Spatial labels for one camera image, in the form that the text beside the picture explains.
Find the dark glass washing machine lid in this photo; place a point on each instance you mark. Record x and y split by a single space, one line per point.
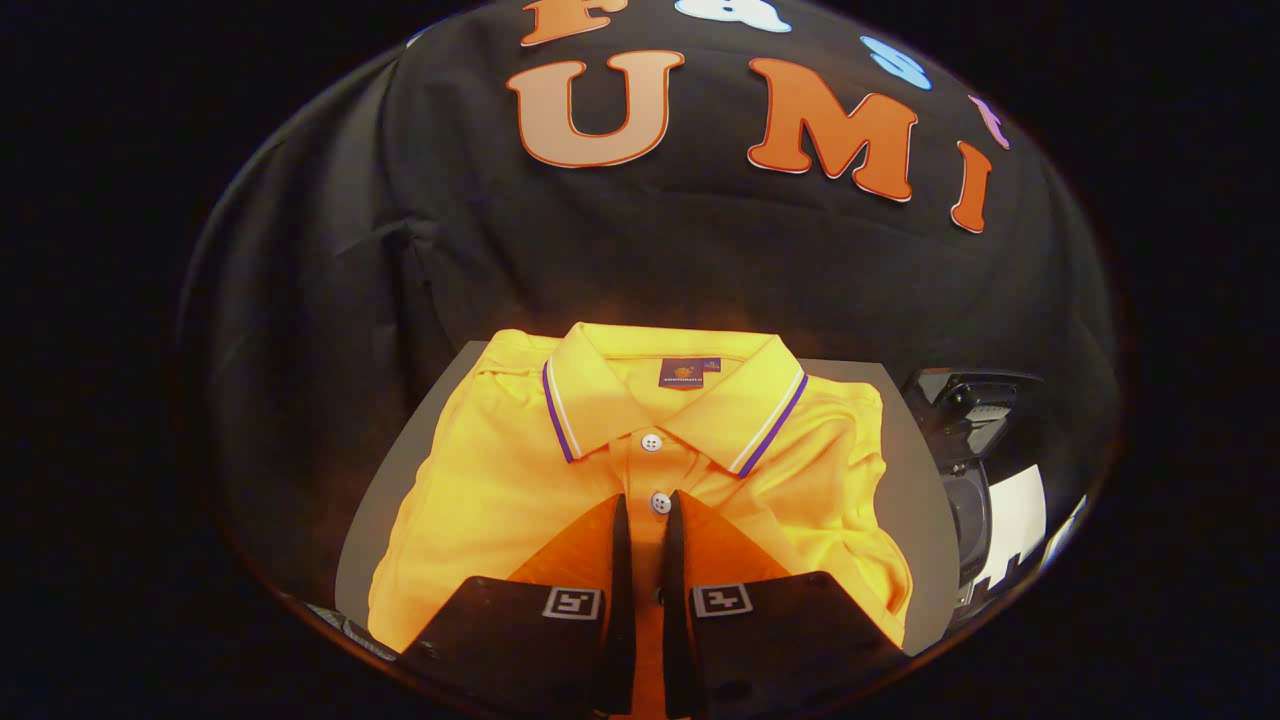
965 400

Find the white flat panel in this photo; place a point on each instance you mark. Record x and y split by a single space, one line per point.
1018 520

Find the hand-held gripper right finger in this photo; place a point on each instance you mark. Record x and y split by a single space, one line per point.
675 580

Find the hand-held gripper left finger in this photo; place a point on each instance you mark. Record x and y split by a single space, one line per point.
620 580

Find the yellow polo shirt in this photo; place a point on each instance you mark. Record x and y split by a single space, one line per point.
500 480

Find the grey table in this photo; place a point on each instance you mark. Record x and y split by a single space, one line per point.
915 500

